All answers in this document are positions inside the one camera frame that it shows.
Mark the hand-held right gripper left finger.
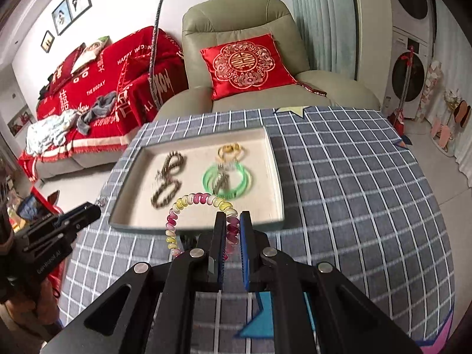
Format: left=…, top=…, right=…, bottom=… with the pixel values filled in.
left=40, top=211, right=227, bottom=354

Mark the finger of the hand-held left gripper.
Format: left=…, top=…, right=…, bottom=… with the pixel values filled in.
left=55, top=202, right=102, bottom=225
left=27, top=217, right=97, bottom=246

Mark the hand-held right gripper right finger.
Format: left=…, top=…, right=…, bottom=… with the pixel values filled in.
left=239, top=210, right=425, bottom=354

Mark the pastel coil bracelet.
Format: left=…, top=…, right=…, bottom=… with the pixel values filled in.
left=164, top=192, right=242, bottom=263

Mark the green bangle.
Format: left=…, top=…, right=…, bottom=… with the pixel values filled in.
left=201, top=161, right=254, bottom=199

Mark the grey jewelry tray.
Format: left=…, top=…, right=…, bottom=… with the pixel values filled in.
left=109, top=125, right=287, bottom=233

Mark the silver clip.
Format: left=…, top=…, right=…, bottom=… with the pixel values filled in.
left=212, top=166, right=232, bottom=193

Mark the brown coil bracelet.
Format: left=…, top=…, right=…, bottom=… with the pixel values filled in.
left=150, top=176, right=183, bottom=209

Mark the yellow cord bracelet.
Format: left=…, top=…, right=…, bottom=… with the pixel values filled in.
left=216, top=142, right=246, bottom=163

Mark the person's left hand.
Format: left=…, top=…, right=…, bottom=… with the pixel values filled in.
left=9, top=284, right=65, bottom=343

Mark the blue gift box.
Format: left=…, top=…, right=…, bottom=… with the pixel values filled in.
left=16, top=193, right=53, bottom=222

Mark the beige sofa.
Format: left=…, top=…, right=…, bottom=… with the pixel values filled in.
left=35, top=138, right=128, bottom=180

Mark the blue star sticker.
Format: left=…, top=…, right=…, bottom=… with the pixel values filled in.
left=235, top=291, right=318, bottom=340

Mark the light blue white blanket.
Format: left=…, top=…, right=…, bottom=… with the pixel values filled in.
left=25, top=110, right=80, bottom=156

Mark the grey garment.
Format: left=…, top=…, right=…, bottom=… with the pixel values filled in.
left=76, top=92, right=118, bottom=135

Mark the sofa with red cover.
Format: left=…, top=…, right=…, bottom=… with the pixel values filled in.
left=18, top=26, right=189, bottom=163

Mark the red pillow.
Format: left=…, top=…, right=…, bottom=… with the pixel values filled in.
left=47, top=42, right=88, bottom=94

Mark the pale yellow star sticker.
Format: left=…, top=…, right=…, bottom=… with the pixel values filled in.
left=275, top=106, right=307, bottom=119

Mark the photo printed pillow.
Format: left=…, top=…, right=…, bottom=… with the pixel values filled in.
left=71, top=36, right=111, bottom=75

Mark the red embroidered cushion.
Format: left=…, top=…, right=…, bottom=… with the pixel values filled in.
left=200, top=33, right=299, bottom=101

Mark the gooseneck phone stand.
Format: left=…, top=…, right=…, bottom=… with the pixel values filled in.
left=147, top=0, right=183, bottom=110

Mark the black framed portrait photo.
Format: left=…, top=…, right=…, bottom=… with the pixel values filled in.
left=51, top=0, right=73, bottom=36

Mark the pink star sticker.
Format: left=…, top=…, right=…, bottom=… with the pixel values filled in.
left=416, top=309, right=455, bottom=352

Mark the black framed couple photo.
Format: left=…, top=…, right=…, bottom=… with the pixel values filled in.
left=67, top=0, right=92, bottom=21

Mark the beige armchair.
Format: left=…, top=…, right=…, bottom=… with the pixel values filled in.
left=153, top=0, right=383, bottom=123

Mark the pale green curtain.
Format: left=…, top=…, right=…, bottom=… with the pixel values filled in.
left=287, top=0, right=358, bottom=82

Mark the pink flower decoration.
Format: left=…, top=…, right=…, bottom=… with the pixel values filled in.
left=420, top=58, right=472, bottom=156

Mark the white washing machine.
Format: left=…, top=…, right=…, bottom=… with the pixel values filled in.
left=381, top=26, right=432, bottom=123

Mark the unframed wall picture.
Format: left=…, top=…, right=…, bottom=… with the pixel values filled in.
left=7, top=105, right=34, bottom=135

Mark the small black picture frame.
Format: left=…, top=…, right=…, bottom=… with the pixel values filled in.
left=40, top=30, right=55, bottom=53

